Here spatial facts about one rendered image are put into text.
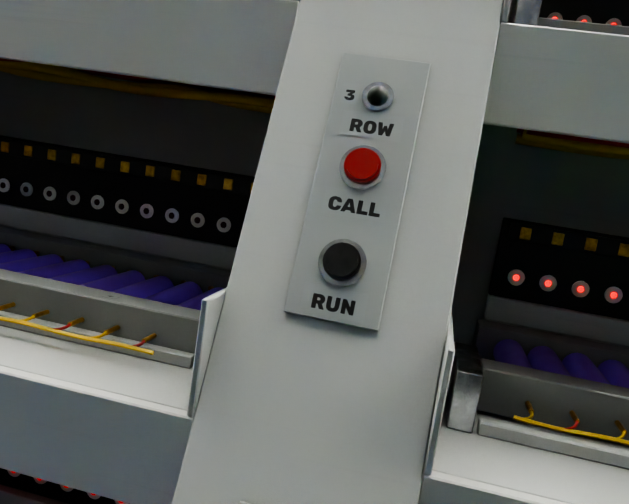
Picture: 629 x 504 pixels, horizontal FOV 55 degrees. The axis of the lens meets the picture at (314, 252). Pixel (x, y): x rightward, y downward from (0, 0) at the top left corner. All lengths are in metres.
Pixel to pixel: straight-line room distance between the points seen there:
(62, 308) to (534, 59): 0.26
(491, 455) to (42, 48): 0.30
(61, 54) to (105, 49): 0.03
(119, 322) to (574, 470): 0.22
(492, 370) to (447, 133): 0.12
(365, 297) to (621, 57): 0.15
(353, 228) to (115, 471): 0.14
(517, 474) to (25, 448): 0.21
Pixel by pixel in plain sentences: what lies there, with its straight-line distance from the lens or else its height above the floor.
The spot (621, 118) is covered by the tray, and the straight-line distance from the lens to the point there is 0.30.
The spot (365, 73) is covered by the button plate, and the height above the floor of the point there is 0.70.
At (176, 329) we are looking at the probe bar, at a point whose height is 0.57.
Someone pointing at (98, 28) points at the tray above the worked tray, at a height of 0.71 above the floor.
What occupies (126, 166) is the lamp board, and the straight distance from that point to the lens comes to 0.48.
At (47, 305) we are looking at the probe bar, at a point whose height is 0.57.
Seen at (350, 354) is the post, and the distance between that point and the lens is 0.25.
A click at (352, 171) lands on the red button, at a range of 0.26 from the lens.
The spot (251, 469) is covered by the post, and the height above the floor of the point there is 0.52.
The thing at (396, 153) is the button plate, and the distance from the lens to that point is 0.27.
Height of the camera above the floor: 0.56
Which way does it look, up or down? 12 degrees up
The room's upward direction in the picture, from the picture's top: 13 degrees clockwise
